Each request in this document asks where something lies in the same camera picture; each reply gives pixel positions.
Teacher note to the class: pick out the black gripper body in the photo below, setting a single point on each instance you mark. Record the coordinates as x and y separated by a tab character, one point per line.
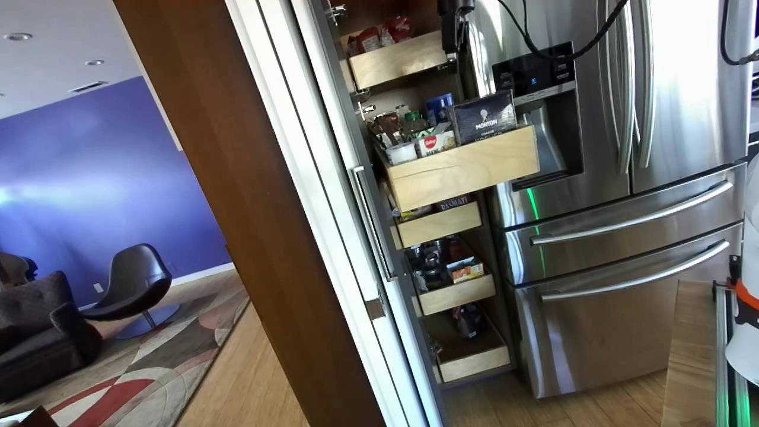
454	13

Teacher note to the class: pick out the wooden pantry drawer with groceries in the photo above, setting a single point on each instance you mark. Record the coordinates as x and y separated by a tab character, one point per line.
464	166

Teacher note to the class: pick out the shallow wooden pantry drawer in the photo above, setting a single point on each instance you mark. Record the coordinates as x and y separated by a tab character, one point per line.
400	62

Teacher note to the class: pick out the red snack bag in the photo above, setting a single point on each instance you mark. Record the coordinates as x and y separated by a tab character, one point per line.
363	39
396	28

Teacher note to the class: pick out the blue food box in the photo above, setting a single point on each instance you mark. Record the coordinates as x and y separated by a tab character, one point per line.
439	108

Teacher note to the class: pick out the black food package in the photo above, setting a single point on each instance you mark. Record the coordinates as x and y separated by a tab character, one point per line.
484	117

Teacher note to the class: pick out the fridge water ice dispenser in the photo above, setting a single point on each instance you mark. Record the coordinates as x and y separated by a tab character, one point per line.
538	94

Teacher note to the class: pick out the white jar red label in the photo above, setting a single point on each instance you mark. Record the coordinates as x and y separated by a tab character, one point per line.
434	140

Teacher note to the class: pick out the metal door hinge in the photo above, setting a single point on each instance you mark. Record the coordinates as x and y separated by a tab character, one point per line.
366	108
336	13

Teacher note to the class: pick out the white food container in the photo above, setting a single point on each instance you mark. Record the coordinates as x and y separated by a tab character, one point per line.
401	151

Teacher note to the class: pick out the dark jars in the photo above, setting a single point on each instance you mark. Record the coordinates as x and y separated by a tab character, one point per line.
430	266

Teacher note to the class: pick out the box with orange label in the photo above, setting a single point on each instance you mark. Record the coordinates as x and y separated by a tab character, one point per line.
466	270

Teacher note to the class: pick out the stainless steel refrigerator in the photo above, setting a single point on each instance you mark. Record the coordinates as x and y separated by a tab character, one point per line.
632	237

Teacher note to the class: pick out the tall pantry cabinet door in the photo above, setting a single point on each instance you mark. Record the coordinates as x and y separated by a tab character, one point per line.
261	237

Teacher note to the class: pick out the metal door latch plate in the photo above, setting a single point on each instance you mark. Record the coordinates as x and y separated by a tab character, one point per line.
376	308

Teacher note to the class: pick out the dark bottle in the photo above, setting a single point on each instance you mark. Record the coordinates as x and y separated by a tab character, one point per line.
466	323

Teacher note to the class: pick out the recessed ceiling light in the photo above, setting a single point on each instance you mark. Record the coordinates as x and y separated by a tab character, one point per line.
18	36
96	62

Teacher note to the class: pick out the ceiling air vent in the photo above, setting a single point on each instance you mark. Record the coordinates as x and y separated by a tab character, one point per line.
88	85

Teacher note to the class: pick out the black shell chair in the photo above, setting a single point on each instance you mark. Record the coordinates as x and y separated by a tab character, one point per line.
131	281

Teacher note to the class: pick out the patterned red grey rug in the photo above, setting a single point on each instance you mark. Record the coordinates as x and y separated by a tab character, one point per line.
144	363

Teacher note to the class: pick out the dark grey sofa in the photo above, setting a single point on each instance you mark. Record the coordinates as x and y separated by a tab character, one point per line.
38	339

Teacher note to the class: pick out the metal frame rail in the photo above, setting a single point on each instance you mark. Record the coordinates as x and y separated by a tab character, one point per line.
732	363

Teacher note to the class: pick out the white wall outlet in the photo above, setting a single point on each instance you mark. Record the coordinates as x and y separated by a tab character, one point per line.
98	287

